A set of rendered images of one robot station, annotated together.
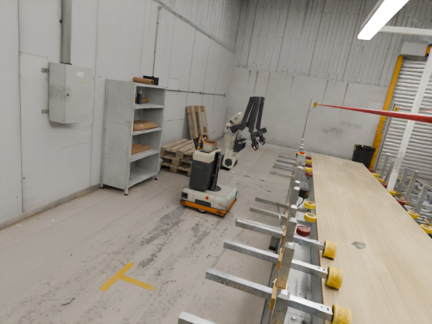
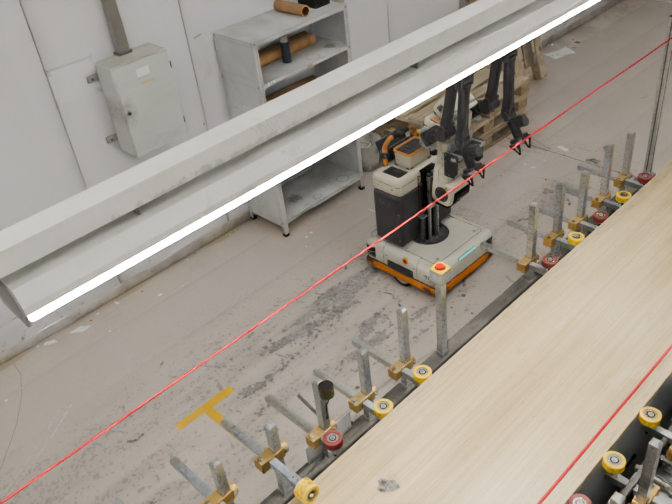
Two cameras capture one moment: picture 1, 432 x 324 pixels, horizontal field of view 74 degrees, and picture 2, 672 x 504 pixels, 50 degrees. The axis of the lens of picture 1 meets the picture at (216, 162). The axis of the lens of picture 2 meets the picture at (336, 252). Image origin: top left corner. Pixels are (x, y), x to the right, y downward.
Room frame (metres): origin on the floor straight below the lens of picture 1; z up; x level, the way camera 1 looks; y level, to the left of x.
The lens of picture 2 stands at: (0.10, -1.72, 3.15)
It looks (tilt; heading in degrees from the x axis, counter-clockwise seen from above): 36 degrees down; 34
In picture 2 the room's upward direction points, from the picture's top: 7 degrees counter-clockwise
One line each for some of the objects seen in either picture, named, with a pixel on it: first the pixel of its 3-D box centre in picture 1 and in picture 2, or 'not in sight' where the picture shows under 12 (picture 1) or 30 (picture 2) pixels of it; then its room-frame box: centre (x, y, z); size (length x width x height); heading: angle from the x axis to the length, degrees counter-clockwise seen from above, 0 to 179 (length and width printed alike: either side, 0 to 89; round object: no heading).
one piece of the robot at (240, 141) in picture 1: (239, 143); (462, 153); (3.76, -0.27, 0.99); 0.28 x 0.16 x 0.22; 164
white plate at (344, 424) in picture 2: not in sight; (329, 437); (1.69, -0.49, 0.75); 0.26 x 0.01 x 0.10; 165
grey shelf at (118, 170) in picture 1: (135, 135); (296, 118); (4.23, 1.27, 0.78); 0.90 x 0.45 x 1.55; 165
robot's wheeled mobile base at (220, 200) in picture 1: (210, 195); (429, 246); (3.84, 0.01, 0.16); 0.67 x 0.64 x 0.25; 75
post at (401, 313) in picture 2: (293, 195); (404, 349); (2.14, -0.64, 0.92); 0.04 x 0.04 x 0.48; 75
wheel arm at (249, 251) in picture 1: (276, 258); (211, 496); (1.14, -0.34, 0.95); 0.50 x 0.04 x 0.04; 75
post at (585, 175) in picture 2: not in sight; (581, 208); (3.58, -1.04, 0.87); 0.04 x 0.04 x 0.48; 75
